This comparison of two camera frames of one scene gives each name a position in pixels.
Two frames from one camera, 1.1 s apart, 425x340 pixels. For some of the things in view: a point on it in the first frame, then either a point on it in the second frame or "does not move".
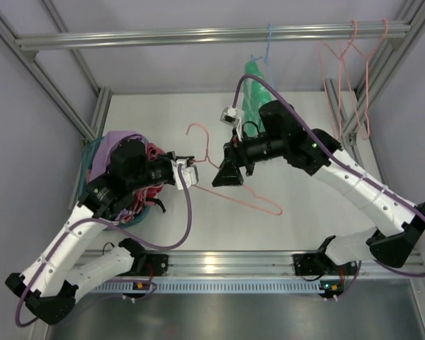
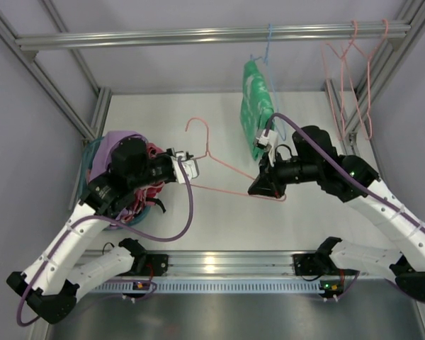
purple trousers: [98, 164] does not move
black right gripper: [239, 158] -> [269, 173]
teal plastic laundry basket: [88, 156] does not move
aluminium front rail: [271, 265] does not move
